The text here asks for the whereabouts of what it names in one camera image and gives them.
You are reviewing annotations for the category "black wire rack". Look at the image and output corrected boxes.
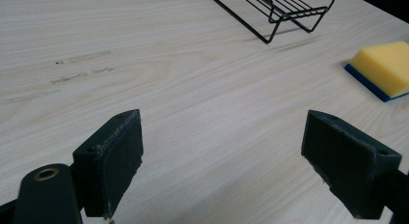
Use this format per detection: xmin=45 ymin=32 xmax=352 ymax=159
xmin=204 ymin=0 xmax=336 ymax=44

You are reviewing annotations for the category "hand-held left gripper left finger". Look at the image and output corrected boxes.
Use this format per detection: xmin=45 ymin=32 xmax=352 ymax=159
xmin=72 ymin=108 xmax=145 ymax=220

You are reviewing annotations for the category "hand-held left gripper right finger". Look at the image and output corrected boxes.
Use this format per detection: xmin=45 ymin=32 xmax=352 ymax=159
xmin=300 ymin=109 xmax=403 ymax=220

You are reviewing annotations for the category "yellow and blue sponge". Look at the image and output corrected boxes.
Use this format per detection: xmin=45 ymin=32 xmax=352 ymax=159
xmin=343 ymin=40 xmax=409 ymax=103

